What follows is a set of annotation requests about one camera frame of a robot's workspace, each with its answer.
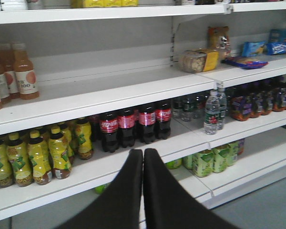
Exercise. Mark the clear cookie box yellow label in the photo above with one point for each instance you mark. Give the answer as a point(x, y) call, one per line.
point(198, 60)

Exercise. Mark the cola bottle far left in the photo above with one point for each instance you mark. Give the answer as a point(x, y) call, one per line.
point(109, 129)

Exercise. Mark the cola bottle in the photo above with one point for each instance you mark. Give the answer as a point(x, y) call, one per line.
point(109, 129)
point(146, 123)
point(163, 115)
point(126, 124)

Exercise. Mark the cola bottle far right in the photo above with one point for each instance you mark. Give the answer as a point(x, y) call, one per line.
point(163, 115)

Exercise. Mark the white metal shelving unit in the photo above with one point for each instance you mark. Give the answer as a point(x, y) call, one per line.
point(90, 61)

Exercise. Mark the orange juice bottle right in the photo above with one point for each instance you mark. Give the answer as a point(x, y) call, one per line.
point(25, 74)

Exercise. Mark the clear water bottle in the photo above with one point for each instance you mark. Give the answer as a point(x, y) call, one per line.
point(211, 113)
point(222, 107)

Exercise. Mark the yellow lemon tea bottle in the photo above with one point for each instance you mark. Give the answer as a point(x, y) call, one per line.
point(58, 146)
point(19, 159)
point(39, 155)
point(6, 173)

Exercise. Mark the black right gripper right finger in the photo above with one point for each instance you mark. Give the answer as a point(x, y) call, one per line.
point(168, 205)

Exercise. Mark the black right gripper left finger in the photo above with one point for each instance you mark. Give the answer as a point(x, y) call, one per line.
point(118, 207)

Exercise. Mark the orange juice bottle front middle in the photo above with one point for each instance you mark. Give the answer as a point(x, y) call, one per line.
point(7, 61)

